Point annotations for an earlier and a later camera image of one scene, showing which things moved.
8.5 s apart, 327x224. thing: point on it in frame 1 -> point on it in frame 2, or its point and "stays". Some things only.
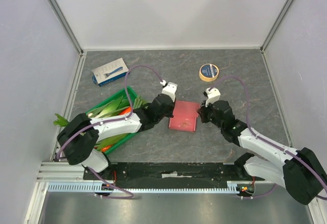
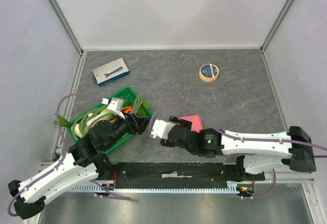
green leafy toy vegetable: x=61 y=121 stays
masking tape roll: x=208 y=72 stays
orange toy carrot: x=125 y=111 stays
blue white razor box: x=110 y=72 stays
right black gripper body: x=204 y=112 -> x=175 y=134
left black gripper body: x=169 y=113 -> x=122 y=126
